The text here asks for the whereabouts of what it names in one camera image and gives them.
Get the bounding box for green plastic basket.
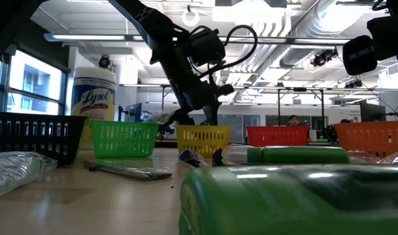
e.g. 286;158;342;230
90;120;160;159

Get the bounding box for silver air duct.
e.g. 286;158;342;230
278;0;371;68

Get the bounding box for orange plastic basket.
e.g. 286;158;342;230
334;120;398;158

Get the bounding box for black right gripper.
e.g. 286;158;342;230
341;12;398;76

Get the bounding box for white cable ring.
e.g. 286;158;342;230
181;8;201;27

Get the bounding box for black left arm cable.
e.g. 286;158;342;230
190;24;259;79

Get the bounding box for black ceiling camera cluster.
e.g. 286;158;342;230
344;79;363;89
310;47;339;68

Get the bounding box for green travel bottle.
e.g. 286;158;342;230
247;146;350;165
178;164;398;235

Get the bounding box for yellow Lysol wipes canister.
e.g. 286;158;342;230
71;67;117;123

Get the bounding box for long ceiling light rail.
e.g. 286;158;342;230
43;32;353;46

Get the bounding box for round black ceiling camera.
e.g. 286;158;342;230
98;54;111;69

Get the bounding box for white ceiling pipes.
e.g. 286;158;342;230
233;16;293;74

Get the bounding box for black window frame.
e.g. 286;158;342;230
0;48;71;116

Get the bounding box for red plastic basket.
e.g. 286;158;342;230
246;125;310;148

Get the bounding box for black comb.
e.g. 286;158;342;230
83;159;173;181

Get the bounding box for black gantry frame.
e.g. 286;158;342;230
276;86;325;124

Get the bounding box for yellow plastic basket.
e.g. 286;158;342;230
174;125;233;157

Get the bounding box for black monitor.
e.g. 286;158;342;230
118;102;143;123
359;102;388;123

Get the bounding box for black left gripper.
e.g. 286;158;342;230
170;76;235;127

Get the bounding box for black plastic basket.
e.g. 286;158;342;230
0;112;88;166

